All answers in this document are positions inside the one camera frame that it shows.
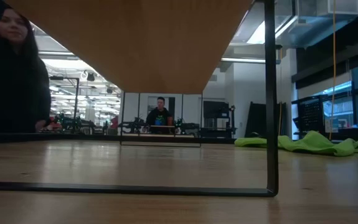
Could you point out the person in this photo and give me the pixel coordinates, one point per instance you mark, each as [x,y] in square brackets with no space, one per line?
[13,93]
[159,117]

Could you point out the black leaning panel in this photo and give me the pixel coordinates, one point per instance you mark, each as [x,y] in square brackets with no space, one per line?
[259,119]

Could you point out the black overhead stand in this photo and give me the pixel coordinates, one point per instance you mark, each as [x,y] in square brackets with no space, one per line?
[76,102]

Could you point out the black pegboard rack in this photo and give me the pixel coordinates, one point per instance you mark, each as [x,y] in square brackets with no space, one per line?
[311,115]

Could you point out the person's hand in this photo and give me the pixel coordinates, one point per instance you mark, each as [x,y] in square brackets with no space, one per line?
[40,125]

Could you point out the green cloth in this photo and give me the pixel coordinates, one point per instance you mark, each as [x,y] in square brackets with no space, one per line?
[315,143]

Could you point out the black aluminium rig frame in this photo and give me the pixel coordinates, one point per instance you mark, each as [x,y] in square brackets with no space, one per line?
[57,137]

